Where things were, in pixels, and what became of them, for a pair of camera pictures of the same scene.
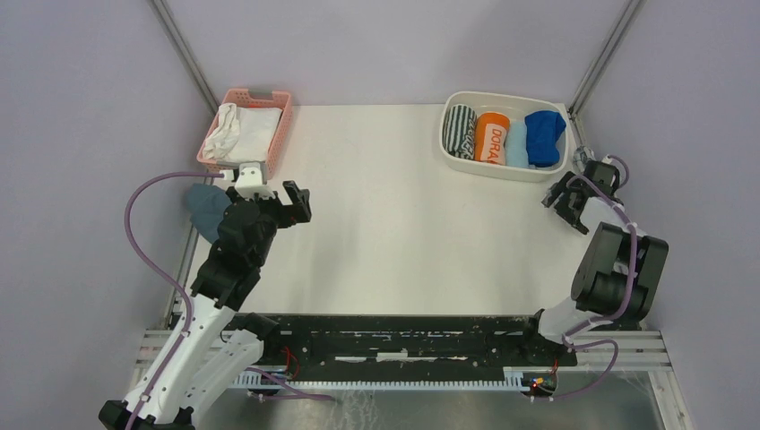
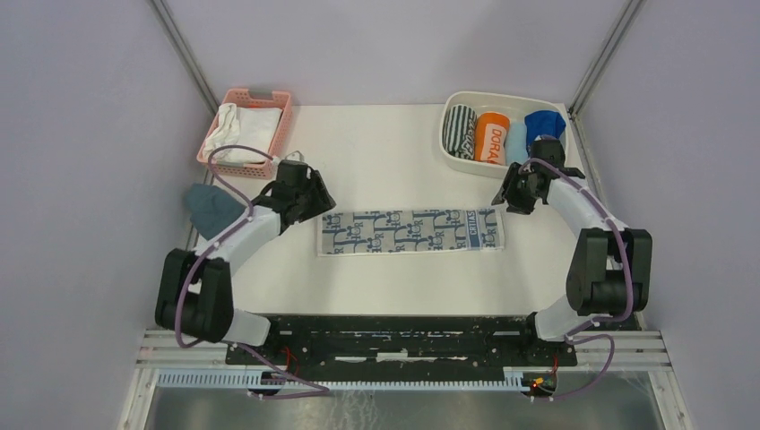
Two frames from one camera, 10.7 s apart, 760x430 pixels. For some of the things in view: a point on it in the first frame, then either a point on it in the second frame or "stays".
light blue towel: (516, 153) stays
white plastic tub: (502, 135) stays
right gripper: (560, 206) → (508, 193)
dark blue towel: (543, 127) stays
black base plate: (412, 347) stays
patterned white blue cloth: (581, 156) → (368, 232)
